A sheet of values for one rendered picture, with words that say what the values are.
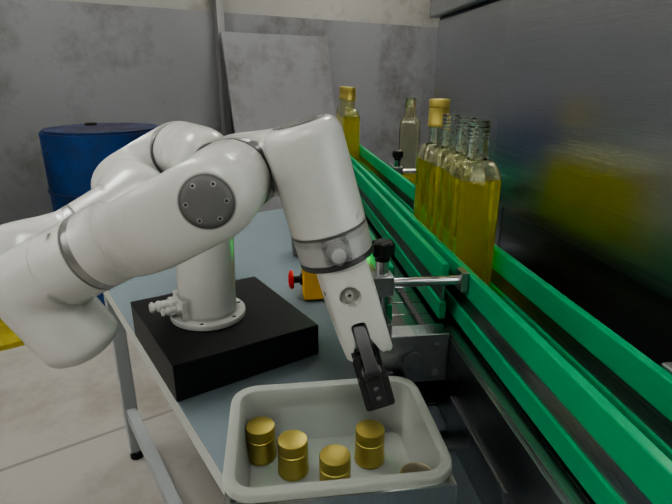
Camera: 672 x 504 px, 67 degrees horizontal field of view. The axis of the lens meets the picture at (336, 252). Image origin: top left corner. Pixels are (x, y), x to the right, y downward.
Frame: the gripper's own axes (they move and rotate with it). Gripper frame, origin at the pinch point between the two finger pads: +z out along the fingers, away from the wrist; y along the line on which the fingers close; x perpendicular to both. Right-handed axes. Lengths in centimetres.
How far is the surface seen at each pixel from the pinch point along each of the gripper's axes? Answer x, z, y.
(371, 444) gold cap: 2.2, 7.3, -1.6
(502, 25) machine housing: -42, -30, 49
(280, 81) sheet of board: -4, -28, 327
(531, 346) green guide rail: -15.1, -3.6, -7.8
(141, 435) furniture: 68, 53, 81
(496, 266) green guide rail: -21.8, -0.3, 16.4
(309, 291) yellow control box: 6.2, 9.4, 48.6
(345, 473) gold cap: 5.6, 7.0, -5.0
